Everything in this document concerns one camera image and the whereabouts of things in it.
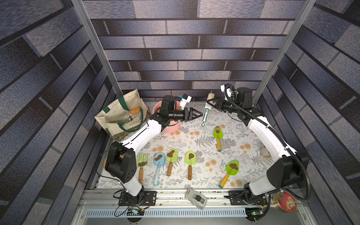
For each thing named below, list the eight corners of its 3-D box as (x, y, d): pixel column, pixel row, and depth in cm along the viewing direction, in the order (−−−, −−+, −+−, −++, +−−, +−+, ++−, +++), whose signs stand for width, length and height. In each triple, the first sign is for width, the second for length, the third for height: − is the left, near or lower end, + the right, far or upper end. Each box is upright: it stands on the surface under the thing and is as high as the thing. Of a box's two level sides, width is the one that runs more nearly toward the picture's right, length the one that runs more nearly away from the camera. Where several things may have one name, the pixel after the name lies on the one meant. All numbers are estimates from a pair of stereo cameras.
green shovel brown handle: (185, 179, 82) (185, 178, 80) (184, 152, 93) (184, 150, 91) (197, 179, 82) (197, 178, 80) (195, 152, 93) (195, 150, 91)
